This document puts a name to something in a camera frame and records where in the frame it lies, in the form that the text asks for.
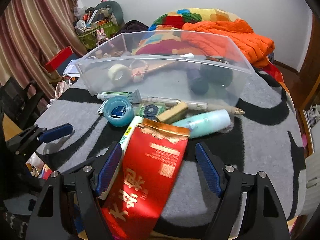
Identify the red gold packet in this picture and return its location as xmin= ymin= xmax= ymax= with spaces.
xmin=101 ymin=119 xmax=189 ymax=239

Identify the white silver pen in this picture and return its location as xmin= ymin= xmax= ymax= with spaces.
xmin=142 ymin=97 xmax=245 ymax=115

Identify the white ointment tube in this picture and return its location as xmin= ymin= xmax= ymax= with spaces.
xmin=97 ymin=90 xmax=142 ymax=103

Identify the pink braided hair tie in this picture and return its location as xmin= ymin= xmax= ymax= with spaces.
xmin=128 ymin=60 xmax=149 ymax=84

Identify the light blue bottle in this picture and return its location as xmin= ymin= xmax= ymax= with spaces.
xmin=172 ymin=109 xmax=231 ymax=139

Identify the red box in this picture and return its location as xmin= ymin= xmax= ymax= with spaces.
xmin=44 ymin=46 xmax=75 ymax=75

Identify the blue tape roll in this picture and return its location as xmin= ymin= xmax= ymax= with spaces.
xmin=104 ymin=96 xmax=135 ymax=127

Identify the blue notebook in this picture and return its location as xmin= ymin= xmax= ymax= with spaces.
xmin=63 ymin=59 xmax=79 ymax=76

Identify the yellow sponge eraser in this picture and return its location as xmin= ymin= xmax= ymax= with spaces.
xmin=156 ymin=102 xmax=188 ymax=124

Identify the light green tube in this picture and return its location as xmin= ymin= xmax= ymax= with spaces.
xmin=99 ymin=116 xmax=144 ymax=200

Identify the white tape roll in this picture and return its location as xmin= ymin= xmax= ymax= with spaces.
xmin=107 ymin=63 xmax=132 ymax=87

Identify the dark purple bottle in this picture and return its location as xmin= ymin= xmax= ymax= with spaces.
xmin=187 ymin=67 xmax=209 ymax=95

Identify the blue card packet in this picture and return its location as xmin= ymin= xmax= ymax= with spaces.
xmin=135 ymin=103 xmax=166 ymax=121

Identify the green basket of clutter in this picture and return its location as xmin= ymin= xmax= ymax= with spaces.
xmin=74 ymin=7 xmax=120 ymax=50

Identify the rabbit plush doll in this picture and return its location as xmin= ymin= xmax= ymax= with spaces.
xmin=97 ymin=28 xmax=108 ymax=46

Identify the striped brown curtain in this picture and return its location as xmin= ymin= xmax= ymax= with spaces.
xmin=1 ymin=0 xmax=86 ymax=98

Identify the clear plastic storage box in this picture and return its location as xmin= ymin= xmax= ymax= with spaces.
xmin=76 ymin=31 xmax=254 ymax=106

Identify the green grey neck pillow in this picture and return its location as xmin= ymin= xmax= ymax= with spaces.
xmin=95 ymin=0 xmax=124 ymax=26

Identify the dark clothes pile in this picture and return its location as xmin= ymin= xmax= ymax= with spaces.
xmin=117 ymin=20 xmax=149 ymax=35

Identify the orange puffer jacket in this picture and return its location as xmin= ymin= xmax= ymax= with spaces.
xmin=181 ymin=18 xmax=276 ymax=68

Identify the colourful patchwork quilt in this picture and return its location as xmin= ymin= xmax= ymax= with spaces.
xmin=132 ymin=8 xmax=239 ymax=55

